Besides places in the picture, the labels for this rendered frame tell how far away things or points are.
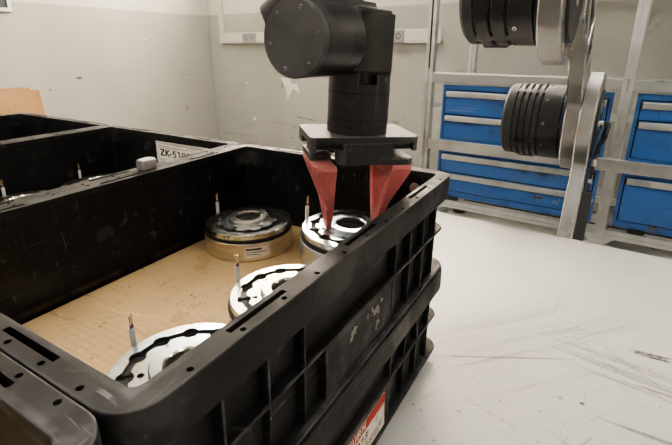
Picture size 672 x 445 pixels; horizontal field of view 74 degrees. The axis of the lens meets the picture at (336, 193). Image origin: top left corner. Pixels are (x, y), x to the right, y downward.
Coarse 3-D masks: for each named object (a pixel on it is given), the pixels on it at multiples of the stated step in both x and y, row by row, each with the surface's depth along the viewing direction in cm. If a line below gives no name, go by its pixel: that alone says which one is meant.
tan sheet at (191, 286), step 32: (192, 256) 52; (288, 256) 52; (128, 288) 45; (160, 288) 45; (192, 288) 45; (224, 288) 45; (32, 320) 40; (64, 320) 40; (96, 320) 40; (128, 320) 40; (160, 320) 40; (192, 320) 40; (224, 320) 40; (96, 352) 35
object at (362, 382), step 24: (432, 288) 49; (408, 312) 43; (432, 312) 53; (408, 336) 48; (384, 360) 39; (408, 360) 49; (360, 384) 35; (384, 384) 42; (408, 384) 48; (336, 408) 32; (360, 408) 39; (384, 408) 43; (312, 432) 29; (336, 432) 35
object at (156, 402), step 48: (96, 192) 44; (432, 192) 43; (384, 240) 34; (288, 288) 25; (336, 288) 29; (0, 336) 21; (240, 336) 21; (288, 336) 25; (96, 384) 18; (144, 384) 18; (192, 384) 19; (144, 432) 17
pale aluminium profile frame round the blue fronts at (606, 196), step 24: (432, 0) 208; (648, 0) 165; (432, 24) 211; (432, 48) 214; (432, 72) 217; (432, 96) 223; (624, 96) 177; (624, 120) 179; (432, 144) 225; (456, 144) 218; (480, 144) 212; (600, 168) 187; (624, 168) 182; (648, 168) 177; (600, 192) 250; (504, 216) 216; (528, 216) 210; (600, 216) 193; (600, 240) 195; (624, 240) 190; (648, 240) 185
